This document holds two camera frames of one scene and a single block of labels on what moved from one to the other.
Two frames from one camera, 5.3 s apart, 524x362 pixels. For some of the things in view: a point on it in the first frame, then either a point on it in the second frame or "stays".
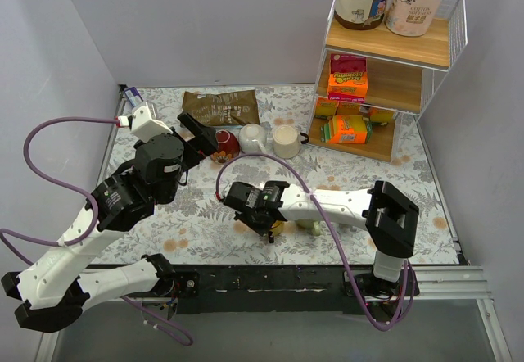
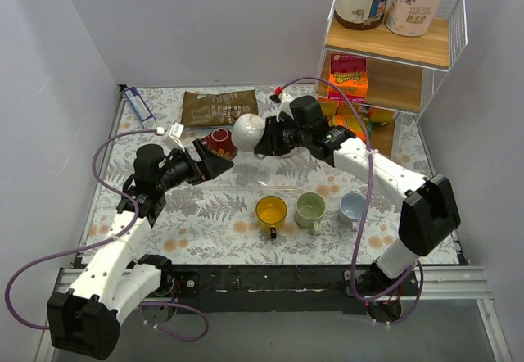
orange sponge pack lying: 346,129 stays
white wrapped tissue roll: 415,7 stays
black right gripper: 257,220 -> 271,137
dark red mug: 228,147 stays
